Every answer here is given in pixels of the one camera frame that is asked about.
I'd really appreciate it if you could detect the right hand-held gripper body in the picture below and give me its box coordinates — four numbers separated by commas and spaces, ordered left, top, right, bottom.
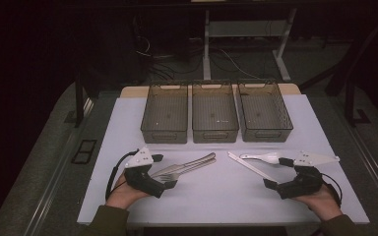
277, 150, 341, 201

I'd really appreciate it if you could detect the right hand-held gripper cable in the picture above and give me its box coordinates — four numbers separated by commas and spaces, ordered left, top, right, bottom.
321, 172, 344, 207

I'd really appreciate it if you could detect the left hand-held gripper cable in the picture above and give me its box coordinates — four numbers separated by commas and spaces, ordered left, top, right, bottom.
104, 149, 140, 201

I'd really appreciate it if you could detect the white floor cable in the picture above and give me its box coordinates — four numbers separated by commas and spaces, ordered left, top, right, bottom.
220, 48, 261, 80

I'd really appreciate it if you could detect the brown translucent plastic bin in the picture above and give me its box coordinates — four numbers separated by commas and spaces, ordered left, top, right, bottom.
140, 83, 189, 145
236, 81, 294, 144
191, 82, 240, 144

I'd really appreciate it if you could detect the person's left hand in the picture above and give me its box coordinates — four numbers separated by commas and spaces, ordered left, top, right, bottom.
106, 171, 151, 210

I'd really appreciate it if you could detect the person's right hand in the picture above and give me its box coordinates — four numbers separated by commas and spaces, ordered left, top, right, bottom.
291, 183, 343, 221

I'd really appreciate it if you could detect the metal floor rail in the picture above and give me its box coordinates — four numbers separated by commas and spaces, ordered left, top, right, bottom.
23, 97, 95, 236
347, 126, 378, 210

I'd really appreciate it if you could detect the hand-held gripper cable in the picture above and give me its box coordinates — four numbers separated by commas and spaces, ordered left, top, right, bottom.
104, 149, 140, 201
321, 172, 344, 207

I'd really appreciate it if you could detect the white metal desk frame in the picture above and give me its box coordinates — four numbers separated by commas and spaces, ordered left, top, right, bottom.
202, 8, 298, 83

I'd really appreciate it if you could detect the white chopstick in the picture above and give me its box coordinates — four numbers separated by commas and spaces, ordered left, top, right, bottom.
227, 151, 278, 182
227, 152, 279, 184

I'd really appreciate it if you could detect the white table cover sheet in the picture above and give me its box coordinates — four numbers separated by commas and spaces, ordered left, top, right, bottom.
77, 93, 371, 227

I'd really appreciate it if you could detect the black metal stand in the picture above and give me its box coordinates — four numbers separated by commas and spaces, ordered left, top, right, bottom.
344, 80, 372, 128

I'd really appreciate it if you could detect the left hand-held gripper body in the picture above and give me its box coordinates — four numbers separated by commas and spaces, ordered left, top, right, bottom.
123, 147, 165, 200

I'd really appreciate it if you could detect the black floor cable bundle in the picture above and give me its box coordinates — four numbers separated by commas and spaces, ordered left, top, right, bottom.
134, 19, 205, 82

